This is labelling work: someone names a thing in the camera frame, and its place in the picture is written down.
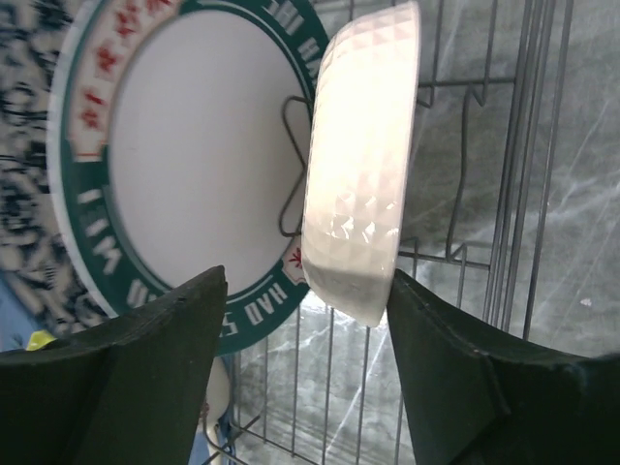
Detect blue letter-print cloth mat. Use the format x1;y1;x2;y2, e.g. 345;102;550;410
0;280;32;352

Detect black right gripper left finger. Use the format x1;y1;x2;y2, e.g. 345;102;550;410
1;265;228;464

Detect green-inside floral mug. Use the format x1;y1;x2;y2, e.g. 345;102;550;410
201;356;233;464

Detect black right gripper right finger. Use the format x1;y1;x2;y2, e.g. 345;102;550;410
387;271;619;464

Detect green polka dot plate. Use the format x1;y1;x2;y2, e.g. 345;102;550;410
25;330;55;351

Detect teal rim white plate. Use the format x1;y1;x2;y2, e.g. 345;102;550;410
47;1;327;355

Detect black wire dish rack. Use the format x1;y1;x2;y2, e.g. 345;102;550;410
211;1;574;464

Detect blue floral plate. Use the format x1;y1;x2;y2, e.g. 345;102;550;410
1;1;107;336

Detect cream square cartoon dish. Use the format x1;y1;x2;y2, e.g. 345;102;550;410
301;1;421;326

